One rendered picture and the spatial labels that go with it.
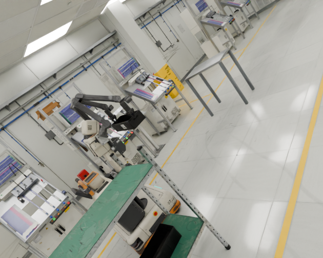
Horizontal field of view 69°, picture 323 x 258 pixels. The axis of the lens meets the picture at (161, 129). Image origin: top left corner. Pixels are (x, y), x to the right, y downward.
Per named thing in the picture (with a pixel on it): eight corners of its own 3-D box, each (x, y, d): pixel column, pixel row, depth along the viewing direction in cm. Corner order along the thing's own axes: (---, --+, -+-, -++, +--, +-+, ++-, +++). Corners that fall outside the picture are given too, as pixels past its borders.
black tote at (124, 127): (117, 131, 287) (110, 125, 284) (126, 122, 294) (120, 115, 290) (135, 128, 237) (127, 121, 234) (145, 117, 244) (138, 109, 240)
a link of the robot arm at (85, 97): (78, 101, 236) (75, 98, 225) (79, 95, 237) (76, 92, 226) (121, 103, 239) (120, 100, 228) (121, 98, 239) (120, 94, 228)
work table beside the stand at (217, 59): (247, 104, 352) (219, 60, 329) (211, 116, 404) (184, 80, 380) (255, 88, 380) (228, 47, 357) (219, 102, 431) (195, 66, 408)
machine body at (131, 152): (146, 158, 446) (125, 134, 428) (124, 187, 407) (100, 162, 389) (130, 161, 497) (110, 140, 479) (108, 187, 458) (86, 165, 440)
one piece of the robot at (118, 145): (119, 157, 242) (104, 142, 236) (110, 156, 266) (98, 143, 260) (129, 146, 249) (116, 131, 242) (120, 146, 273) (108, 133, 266)
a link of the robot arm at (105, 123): (72, 105, 235) (68, 103, 225) (80, 94, 237) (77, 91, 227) (108, 130, 234) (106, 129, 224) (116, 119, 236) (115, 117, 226)
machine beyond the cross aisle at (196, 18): (247, 36, 699) (212, -23, 644) (238, 48, 653) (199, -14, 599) (212, 56, 805) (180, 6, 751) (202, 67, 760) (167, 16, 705)
